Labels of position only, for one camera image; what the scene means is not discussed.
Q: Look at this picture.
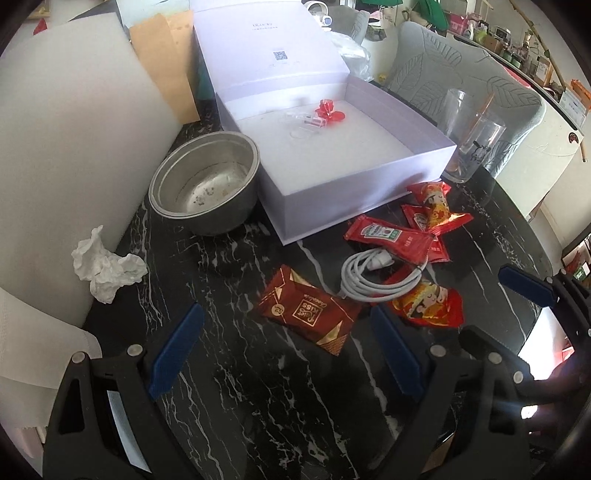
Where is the white handled device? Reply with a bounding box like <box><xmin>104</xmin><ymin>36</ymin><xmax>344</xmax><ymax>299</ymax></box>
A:
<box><xmin>304</xmin><ymin>0</ymin><xmax>334</xmax><ymax>29</ymax></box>

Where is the green bag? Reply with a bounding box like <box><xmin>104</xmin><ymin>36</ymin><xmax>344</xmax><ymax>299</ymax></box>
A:
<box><xmin>417</xmin><ymin>0</ymin><xmax>451</xmax><ymax>31</ymax></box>

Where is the red ketchup packet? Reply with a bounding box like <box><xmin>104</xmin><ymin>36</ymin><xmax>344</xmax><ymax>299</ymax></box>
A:
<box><xmin>344</xmin><ymin>215</ymin><xmax>437</xmax><ymax>264</ymax></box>
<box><xmin>401</xmin><ymin>203</ymin><xmax>452</xmax><ymax>265</ymax></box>

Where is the bamboo stick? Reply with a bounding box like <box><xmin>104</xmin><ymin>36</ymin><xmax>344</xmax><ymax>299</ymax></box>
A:
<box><xmin>509</xmin><ymin>0</ymin><xmax>568</xmax><ymax>89</ymax></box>

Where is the metal bowl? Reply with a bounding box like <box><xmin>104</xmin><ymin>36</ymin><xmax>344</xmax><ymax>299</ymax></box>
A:
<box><xmin>148</xmin><ymin>130</ymin><xmax>262</xmax><ymax>237</ymax></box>

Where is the cluttered shelf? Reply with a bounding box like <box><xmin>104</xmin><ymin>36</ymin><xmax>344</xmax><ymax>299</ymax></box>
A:
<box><xmin>450</xmin><ymin>9</ymin><xmax>591</xmax><ymax>116</ymax></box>

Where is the printed clear glass cup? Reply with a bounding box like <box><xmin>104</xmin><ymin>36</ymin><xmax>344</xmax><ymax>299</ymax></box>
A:
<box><xmin>444</xmin><ymin>113</ymin><xmax>507</xmax><ymax>184</ymax></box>

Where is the clear plastic ornament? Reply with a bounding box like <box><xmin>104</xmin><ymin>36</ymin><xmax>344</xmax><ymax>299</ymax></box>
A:
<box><xmin>281</xmin><ymin>98</ymin><xmax>345</xmax><ymax>139</ymax></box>

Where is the white cabinet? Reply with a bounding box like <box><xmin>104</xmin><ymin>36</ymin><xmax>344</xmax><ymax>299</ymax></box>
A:
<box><xmin>498</xmin><ymin>97</ymin><xmax>583</xmax><ymax>217</ymax></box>

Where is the brown paper envelope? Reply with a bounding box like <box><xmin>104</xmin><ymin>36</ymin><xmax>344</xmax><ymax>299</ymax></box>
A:
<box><xmin>129</xmin><ymin>10</ymin><xmax>201</xmax><ymax>124</ymax></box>

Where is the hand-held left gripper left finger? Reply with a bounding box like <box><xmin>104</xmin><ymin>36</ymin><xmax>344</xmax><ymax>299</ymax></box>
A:
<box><xmin>44</xmin><ymin>302</ymin><xmax>206</xmax><ymax>480</ymax></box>

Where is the white cable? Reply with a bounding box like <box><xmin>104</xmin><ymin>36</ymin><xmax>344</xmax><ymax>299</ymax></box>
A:
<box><xmin>341</xmin><ymin>247</ymin><xmax>430</xmax><ymax>305</ymax></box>

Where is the red candy wrapper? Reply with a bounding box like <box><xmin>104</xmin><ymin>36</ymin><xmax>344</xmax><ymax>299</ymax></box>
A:
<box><xmin>385</xmin><ymin>272</ymin><xmax>465</xmax><ymax>328</ymax></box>
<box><xmin>406</xmin><ymin>181</ymin><xmax>474</xmax><ymax>232</ymax></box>

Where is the clear plastic bag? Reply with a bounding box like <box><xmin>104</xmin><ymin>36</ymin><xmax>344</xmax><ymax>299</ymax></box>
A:
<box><xmin>330</xmin><ymin>32</ymin><xmax>373</xmax><ymax>82</ymax></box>

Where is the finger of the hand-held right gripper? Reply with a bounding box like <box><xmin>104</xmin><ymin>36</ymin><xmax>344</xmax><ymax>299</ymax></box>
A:
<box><xmin>459</xmin><ymin>325</ymin><xmax>539</xmax><ymax>384</ymax></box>
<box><xmin>498</xmin><ymin>264</ymin><xmax>591</xmax><ymax>340</ymax></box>

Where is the crumpled white tissue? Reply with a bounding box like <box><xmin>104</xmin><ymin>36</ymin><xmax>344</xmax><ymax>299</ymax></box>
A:
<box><xmin>71</xmin><ymin>225</ymin><xmax>148</xmax><ymax>304</ymax></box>

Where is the grey leaf-pattern chair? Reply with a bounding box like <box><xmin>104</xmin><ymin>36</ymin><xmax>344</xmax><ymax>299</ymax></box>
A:
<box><xmin>383</xmin><ymin>21</ymin><xmax>546</xmax><ymax>178</ymax></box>

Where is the plain clear glass cup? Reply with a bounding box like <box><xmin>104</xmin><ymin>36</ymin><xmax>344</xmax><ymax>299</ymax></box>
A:
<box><xmin>438</xmin><ymin>89</ymin><xmax>482</xmax><ymax>153</ymax></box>

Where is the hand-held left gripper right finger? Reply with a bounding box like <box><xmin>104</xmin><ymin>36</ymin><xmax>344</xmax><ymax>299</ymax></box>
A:
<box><xmin>369</xmin><ymin>305</ymin><xmax>532</xmax><ymax>480</ymax></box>

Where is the rolled white foam sheet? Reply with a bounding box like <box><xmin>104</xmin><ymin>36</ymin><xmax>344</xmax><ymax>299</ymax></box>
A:
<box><xmin>0</xmin><ymin>291</ymin><xmax>103</xmax><ymax>428</ymax></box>

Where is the white foam board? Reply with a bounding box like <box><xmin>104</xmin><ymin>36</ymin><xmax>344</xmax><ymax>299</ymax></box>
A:
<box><xmin>0</xmin><ymin>11</ymin><xmax>185</xmax><ymax>333</ymax></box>

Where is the dark red chocolate packet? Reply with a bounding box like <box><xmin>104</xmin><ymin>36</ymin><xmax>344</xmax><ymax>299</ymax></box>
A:
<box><xmin>256</xmin><ymin>265</ymin><xmax>363</xmax><ymax>356</ymax></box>

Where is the white gift box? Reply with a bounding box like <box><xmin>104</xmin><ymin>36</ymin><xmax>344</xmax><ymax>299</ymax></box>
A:
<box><xmin>190</xmin><ymin>0</ymin><xmax>457</xmax><ymax>245</ymax></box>

